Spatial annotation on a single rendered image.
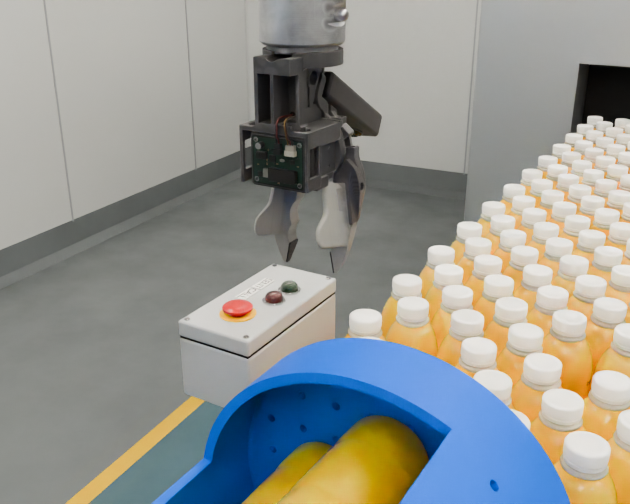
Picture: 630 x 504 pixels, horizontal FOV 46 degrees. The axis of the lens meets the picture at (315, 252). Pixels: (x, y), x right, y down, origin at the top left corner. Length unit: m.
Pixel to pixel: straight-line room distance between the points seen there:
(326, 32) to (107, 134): 3.75
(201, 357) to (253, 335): 0.08
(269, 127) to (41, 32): 3.38
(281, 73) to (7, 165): 3.30
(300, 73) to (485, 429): 0.32
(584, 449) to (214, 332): 0.40
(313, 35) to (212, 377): 0.42
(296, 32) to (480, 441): 0.35
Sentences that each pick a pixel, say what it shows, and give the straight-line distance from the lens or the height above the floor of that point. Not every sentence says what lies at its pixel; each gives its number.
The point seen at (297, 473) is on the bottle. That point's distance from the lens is 0.57.
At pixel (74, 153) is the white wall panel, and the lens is 4.17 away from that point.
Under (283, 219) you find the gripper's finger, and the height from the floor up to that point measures 1.25.
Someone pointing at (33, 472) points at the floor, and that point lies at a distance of 2.54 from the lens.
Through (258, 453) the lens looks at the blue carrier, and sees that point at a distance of 0.66.
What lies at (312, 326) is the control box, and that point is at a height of 1.06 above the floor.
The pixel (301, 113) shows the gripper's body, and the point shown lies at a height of 1.37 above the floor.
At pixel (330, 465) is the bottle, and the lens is 0.51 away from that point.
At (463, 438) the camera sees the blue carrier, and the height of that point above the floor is 1.22.
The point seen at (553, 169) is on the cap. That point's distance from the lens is 1.57.
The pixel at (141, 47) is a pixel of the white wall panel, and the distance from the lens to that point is 4.54.
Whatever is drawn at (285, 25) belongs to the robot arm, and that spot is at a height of 1.44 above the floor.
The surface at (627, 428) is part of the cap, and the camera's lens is 0.75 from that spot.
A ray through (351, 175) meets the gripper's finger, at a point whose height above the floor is 1.30.
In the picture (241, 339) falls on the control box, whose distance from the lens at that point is 0.82.
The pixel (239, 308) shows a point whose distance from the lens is 0.86.
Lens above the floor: 1.49
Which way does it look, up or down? 22 degrees down
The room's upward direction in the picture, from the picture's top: straight up
